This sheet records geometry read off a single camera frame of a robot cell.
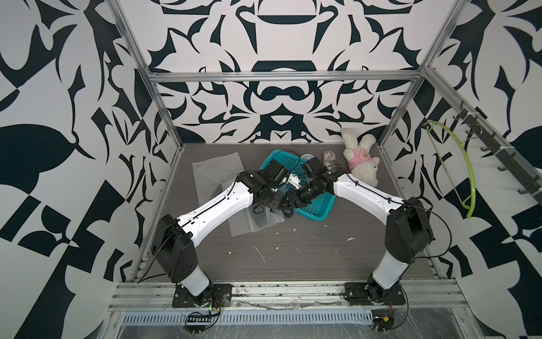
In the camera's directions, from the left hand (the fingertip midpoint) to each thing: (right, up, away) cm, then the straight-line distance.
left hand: (271, 194), depth 81 cm
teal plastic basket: (+21, -8, +14) cm, 27 cm away
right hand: (+4, -4, -1) cm, 6 cm away
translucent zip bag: (-7, -11, +6) cm, 15 cm away
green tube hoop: (+62, +1, -15) cm, 64 cm away
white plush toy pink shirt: (+42, +16, +22) cm, 50 cm away
